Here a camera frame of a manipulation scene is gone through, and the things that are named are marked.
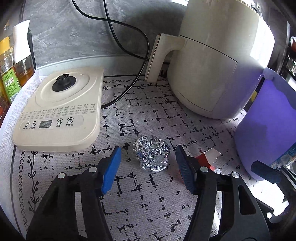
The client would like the black power cable left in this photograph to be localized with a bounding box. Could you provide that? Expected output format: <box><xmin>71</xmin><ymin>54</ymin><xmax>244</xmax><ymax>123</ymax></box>
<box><xmin>71</xmin><ymin>0</ymin><xmax>151</xmax><ymax>110</ymax></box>

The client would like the purple plastic bin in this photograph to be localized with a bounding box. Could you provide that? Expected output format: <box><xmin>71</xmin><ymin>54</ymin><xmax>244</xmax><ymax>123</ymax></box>
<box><xmin>234</xmin><ymin>68</ymin><xmax>295</xmax><ymax>181</ymax></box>

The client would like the green label vinegar bottle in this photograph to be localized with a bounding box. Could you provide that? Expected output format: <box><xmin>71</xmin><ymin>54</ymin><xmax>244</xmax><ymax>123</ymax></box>
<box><xmin>1</xmin><ymin>37</ymin><xmax>21</xmax><ymax>103</ymax></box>

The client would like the red white small carton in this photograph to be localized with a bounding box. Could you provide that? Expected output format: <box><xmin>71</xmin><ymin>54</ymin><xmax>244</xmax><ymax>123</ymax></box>
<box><xmin>192</xmin><ymin>148</ymin><xmax>221</xmax><ymax>173</ymax></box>

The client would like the cream air fryer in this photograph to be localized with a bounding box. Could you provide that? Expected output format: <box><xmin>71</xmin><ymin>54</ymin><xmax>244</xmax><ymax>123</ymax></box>
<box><xmin>145</xmin><ymin>0</ymin><xmax>275</xmax><ymax>120</ymax></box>

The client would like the red cap oil bottle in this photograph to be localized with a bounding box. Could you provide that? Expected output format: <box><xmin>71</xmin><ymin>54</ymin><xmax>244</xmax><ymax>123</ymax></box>
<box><xmin>0</xmin><ymin>92</ymin><xmax>10</xmax><ymax>126</ymax></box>

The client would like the cream kettle base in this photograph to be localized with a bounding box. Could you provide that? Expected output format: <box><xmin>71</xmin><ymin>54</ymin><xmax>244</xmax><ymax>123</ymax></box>
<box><xmin>13</xmin><ymin>67</ymin><xmax>104</xmax><ymax>152</ymax></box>

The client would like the black power cable right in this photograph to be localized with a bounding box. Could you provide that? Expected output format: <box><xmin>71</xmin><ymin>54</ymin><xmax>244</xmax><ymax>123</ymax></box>
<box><xmin>103</xmin><ymin>0</ymin><xmax>149</xmax><ymax>61</ymax></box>

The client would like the patterned white counter mat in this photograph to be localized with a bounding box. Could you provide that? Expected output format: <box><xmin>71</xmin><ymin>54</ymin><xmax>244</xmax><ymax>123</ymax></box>
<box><xmin>0</xmin><ymin>69</ymin><xmax>290</xmax><ymax>241</ymax></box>

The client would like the white top oil dispenser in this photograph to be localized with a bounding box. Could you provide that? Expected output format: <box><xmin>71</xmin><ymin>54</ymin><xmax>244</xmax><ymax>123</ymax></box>
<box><xmin>13</xmin><ymin>20</ymin><xmax>35</xmax><ymax>87</ymax></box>

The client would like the black power cable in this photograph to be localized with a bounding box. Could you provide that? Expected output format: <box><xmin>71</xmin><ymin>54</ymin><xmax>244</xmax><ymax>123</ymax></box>
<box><xmin>103</xmin><ymin>0</ymin><xmax>149</xmax><ymax>61</ymax></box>
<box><xmin>71</xmin><ymin>0</ymin><xmax>151</xmax><ymax>110</ymax></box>

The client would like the black dish rack right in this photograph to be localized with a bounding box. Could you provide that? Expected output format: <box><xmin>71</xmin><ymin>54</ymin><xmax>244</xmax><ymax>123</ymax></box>
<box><xmin>285</xmin><ymin>36</ymin><xmax>296</xmax><ymax>79</ymax></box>

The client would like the aluminium foil ball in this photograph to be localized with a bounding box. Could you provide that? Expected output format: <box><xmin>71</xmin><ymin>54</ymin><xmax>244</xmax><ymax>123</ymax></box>
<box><xmin>133</xmin><ymin>136</ymin><xmax>171</xmax><ymax>174</ymax></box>

